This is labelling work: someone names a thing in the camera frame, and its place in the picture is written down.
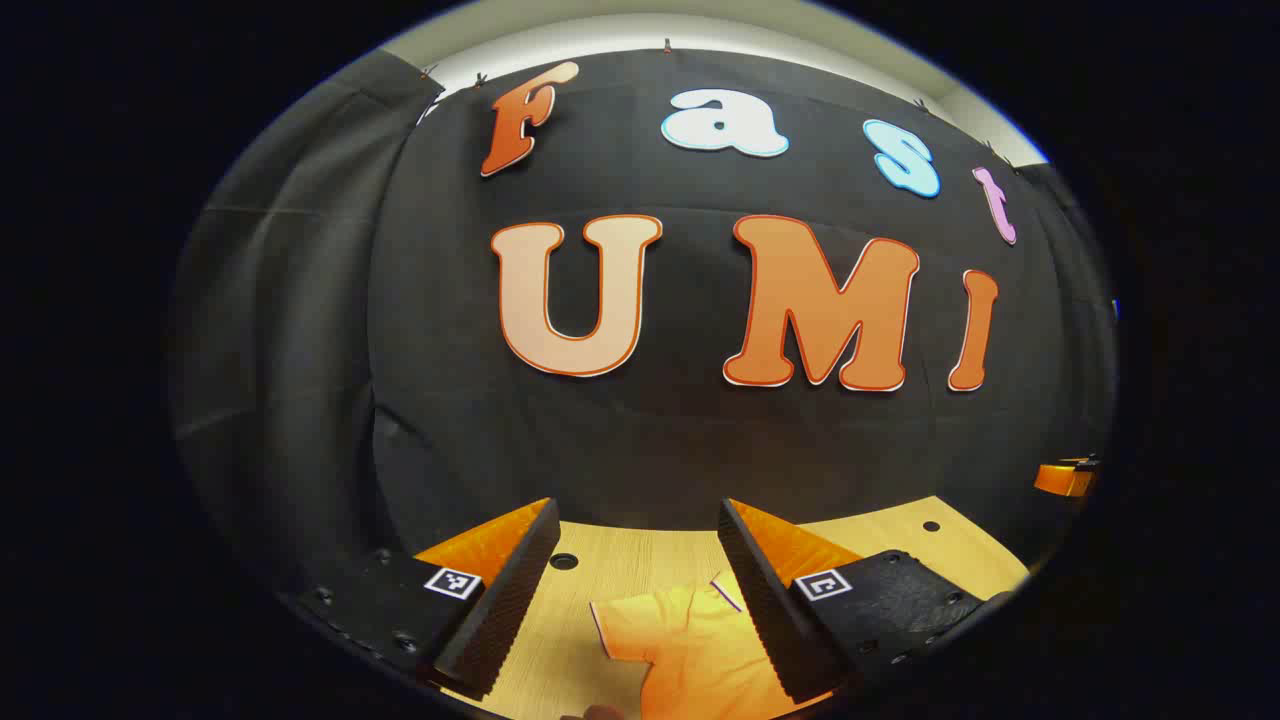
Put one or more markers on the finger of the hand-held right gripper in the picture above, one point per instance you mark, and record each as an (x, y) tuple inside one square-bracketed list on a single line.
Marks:
[(1060, 480)]

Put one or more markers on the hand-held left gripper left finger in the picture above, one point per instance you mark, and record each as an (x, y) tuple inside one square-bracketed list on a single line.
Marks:
[(505, 610)]

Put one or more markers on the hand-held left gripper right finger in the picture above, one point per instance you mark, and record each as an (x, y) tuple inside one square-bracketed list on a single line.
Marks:
[(765, 610)]

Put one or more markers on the orange T-shirt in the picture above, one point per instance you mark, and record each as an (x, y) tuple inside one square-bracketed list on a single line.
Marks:
[(690, 650)]

